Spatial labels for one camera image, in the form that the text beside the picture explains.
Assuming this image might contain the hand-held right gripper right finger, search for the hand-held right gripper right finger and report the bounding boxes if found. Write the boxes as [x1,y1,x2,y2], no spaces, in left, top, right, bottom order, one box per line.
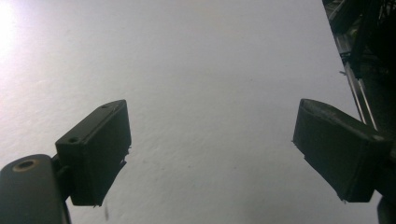
[291,98,394,203]

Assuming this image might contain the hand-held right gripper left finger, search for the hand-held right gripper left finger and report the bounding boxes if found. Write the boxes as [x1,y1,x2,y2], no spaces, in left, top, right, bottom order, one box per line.
[54,99,133,207]

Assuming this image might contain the metal stand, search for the metal stand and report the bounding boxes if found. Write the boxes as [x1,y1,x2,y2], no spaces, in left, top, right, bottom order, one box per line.
[321,0,396,132]

